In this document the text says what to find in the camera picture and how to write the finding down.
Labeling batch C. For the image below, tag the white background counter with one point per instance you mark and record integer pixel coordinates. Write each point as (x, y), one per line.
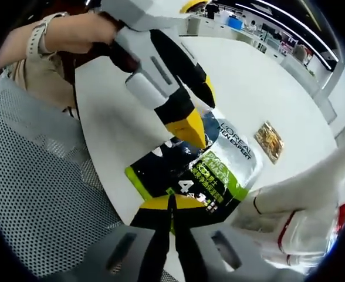
(213, 29)

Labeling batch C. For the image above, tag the blue storage bin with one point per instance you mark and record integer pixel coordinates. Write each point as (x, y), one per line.
(235, 22)

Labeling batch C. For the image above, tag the beige wristwatch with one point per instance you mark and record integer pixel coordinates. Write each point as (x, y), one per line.
(39, 38)

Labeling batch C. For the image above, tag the white mesh office chair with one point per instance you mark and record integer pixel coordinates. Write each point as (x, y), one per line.
(37, 176)

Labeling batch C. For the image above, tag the white skincare tube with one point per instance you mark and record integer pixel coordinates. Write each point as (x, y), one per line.
(322, 176)

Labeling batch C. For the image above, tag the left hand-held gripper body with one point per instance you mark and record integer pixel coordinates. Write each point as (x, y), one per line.
(149, 14)

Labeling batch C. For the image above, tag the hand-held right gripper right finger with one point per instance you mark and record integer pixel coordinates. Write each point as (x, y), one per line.
(196, 243)

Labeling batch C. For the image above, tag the green black skincare sachet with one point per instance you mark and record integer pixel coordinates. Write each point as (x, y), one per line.
(166, 173)

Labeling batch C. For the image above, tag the gold skincare sachet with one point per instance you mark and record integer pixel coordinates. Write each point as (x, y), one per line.
(269, 141)

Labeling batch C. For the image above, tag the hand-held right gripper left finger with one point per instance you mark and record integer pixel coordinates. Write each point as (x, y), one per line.
(149, 243)

